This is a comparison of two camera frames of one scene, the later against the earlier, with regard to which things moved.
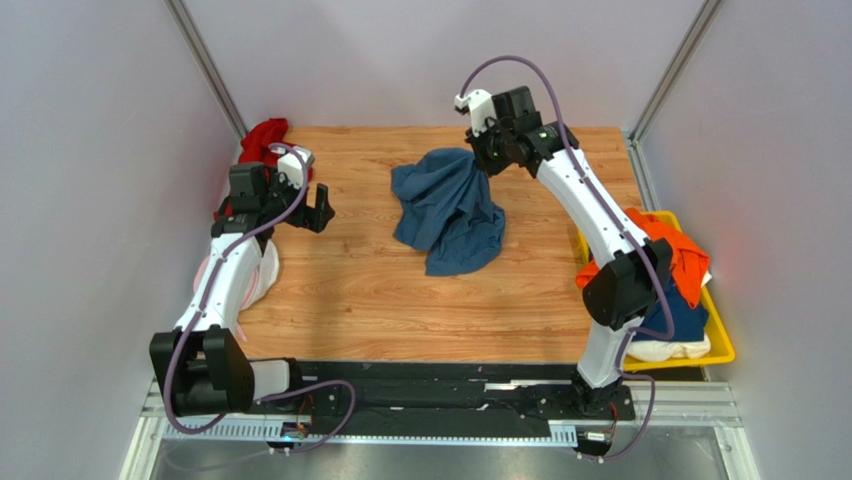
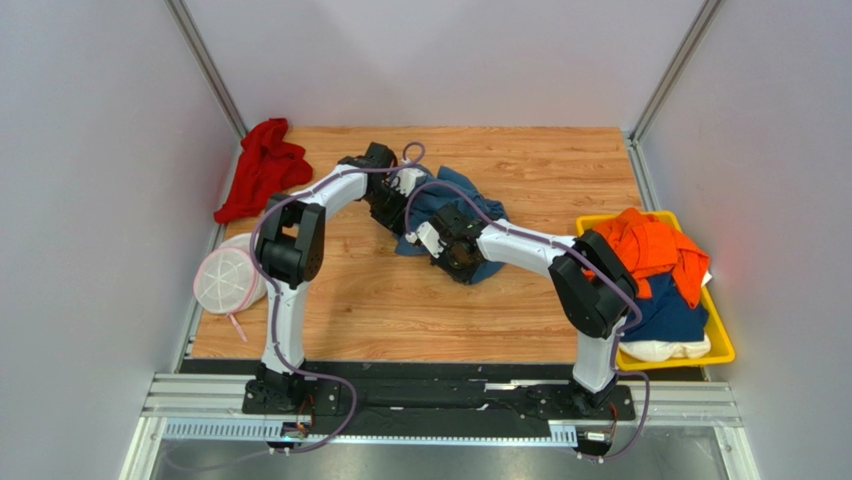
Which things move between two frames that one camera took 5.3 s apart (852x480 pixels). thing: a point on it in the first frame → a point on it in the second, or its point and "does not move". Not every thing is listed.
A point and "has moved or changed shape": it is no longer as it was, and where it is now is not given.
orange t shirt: (687, 266) does not move
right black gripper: (481, 155) → (456, 258)
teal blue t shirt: (444, 209) has moved or changed shape
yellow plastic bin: (721, 348) does not move
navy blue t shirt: (690, 324) does not move
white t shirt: (661, 350) does not move
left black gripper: (314, 219) → (397, 219)
